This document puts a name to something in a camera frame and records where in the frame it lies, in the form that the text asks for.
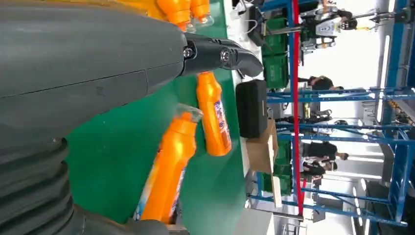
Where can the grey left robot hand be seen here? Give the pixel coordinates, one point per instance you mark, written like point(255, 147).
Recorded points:
point(81, 55)

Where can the orange drink bottle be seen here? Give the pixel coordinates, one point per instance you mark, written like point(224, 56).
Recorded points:
point(200, 8)
point(212, 113)
point(175, 11)
point(170, 168)

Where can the ribbed grey left robot arm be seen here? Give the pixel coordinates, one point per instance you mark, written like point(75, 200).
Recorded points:
point(32, 188)

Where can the green table mat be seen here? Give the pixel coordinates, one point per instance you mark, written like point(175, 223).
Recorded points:
point(113, 162)

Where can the black hard case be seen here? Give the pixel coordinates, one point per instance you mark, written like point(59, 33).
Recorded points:
point(251, 108)

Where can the green plastic crate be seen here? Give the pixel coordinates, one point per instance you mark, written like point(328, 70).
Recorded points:
point(275, 71)
point(281, 168)
point(275, 43)

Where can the brown cardboard box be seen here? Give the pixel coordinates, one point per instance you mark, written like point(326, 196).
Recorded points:
point(261, 152)

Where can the red pole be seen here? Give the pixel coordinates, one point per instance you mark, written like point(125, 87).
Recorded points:
point(296, 107)

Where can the person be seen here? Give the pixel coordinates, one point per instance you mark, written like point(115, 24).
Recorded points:
point(321, 83)
point(317, 169)
point(322, 150)

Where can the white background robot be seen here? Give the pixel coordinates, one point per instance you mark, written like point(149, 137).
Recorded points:
point(325, 27)

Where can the blue steel rack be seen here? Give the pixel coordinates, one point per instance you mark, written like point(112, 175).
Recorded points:
point(324, 96)

